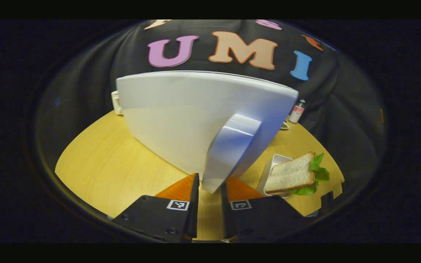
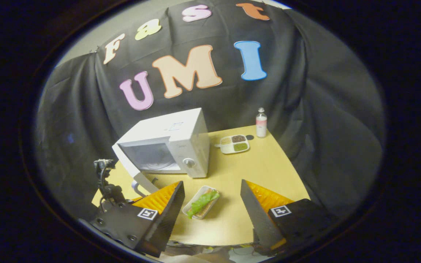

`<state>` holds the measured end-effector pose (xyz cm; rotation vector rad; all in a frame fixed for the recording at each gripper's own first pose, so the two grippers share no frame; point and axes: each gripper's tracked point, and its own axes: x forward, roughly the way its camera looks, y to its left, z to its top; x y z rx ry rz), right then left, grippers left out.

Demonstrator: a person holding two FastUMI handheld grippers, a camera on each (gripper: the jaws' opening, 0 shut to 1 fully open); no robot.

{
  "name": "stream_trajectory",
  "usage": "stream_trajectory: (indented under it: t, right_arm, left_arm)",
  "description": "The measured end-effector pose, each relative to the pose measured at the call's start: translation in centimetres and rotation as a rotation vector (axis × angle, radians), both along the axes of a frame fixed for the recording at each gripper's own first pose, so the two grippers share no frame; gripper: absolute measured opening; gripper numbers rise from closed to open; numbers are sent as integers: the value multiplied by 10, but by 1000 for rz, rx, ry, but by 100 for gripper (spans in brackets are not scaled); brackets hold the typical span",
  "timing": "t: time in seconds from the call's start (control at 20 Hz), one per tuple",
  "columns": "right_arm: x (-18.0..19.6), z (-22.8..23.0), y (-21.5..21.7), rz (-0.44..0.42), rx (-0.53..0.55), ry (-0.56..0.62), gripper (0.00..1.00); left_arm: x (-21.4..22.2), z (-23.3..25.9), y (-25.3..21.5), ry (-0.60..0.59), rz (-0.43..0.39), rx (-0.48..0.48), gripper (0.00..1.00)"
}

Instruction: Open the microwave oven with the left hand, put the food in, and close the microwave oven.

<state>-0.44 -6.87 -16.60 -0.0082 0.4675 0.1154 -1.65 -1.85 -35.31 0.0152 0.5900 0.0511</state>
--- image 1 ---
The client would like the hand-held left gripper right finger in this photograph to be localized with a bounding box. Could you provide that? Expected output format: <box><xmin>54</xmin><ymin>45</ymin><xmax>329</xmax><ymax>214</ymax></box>
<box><xmin>221</xmin><ymin>176</ymin><xmax>315</xmax><ymax>243</ymax></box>

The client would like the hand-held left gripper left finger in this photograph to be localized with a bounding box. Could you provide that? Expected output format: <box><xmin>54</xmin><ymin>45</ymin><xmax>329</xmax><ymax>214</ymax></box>
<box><xmin>112</xmin><ymin>173</ymin><xmax>200</xmax><ymax>243</ymax></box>

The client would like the lettuce sandwich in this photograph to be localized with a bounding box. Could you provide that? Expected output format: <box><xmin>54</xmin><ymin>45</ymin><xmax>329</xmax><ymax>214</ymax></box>
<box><xmin>264</xmin><ymin>152</ymin><xmax>330</xmax><ymax>196</ymax></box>

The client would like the white microwave oven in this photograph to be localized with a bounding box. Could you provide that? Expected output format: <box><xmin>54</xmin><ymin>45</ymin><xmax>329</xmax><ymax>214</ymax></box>
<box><xmin>115</xmin><ymin>70</ymin><xmax>299</xmax><ymax>194</ymax></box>

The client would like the white plastic tray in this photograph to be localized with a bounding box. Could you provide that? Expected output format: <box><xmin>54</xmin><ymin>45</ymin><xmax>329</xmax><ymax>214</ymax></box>
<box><xmin>256</xmin><ymin>154</ymin><xmax>293</xmax><ymax>198</ymax></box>

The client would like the small pink label bottle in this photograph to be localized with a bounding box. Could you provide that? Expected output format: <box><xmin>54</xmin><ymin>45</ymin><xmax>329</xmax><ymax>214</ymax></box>
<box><xmin>288</xmin><ymin>99</ymin><xmax>306</xmax><ymax>124</ymax></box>

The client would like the white toaster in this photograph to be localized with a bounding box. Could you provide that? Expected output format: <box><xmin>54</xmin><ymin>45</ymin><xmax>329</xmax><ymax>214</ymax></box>
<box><xmin>111</xmin><ymin>91</ymin><xmax>123</xmax><ymax>115</ymax></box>

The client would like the black backdrop cloth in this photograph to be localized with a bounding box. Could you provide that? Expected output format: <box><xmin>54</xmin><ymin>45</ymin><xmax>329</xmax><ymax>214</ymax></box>
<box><xmin>35</xmin><ymin>20</ymin><xmax>386</xmax><ymax>190</ymax></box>

